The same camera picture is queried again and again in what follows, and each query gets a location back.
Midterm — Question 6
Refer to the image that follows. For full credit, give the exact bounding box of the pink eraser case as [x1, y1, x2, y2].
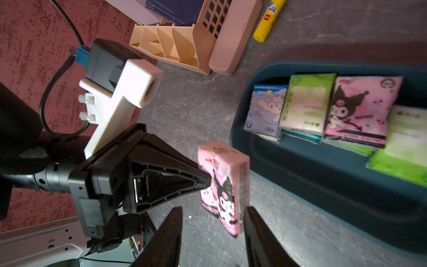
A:
[209, 0, 262, 76]

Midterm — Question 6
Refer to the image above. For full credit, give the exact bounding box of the teal storage box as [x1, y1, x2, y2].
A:
[230, 61, 427, 262]

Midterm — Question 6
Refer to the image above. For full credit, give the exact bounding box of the pink kuromi pack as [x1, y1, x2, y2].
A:
[323, 76, 404, 150]
[198, 141, 250, 237]

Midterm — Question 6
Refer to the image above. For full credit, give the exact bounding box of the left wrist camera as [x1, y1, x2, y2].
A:
[71, 38, 163, 158]

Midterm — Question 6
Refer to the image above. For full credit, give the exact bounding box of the dark blue notebook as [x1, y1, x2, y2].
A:
[145, 0, 204, 26]

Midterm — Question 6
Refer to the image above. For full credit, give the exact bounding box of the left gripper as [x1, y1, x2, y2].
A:
[68, 123, 211, 238]

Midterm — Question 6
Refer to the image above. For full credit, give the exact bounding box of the pink Kuromi pack bottom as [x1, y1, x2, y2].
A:
[198, 141, 250, 237]

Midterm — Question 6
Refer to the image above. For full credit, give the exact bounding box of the aluminium front rail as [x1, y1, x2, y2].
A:
[0, 213, 157, 267]

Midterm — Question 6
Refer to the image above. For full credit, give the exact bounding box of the green tissue pack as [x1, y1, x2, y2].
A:
[279, 73, 337, 136]
[367, 105, 427, 187]

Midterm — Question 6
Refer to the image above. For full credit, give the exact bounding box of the blue tissue pack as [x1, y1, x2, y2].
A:
[244, 84, 288, 142]

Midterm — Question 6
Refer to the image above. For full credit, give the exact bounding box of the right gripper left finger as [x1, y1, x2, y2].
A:
[130, 206, 183, 267]

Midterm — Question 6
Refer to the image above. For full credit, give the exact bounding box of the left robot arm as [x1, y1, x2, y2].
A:
[1, 86, 211, 239]

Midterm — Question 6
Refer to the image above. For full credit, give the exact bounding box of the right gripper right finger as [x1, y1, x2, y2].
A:
[244, 206, 298, 267]

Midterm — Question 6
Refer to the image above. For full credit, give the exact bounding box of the beige desk file organizer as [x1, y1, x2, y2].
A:
[109, 0, 232, 75]

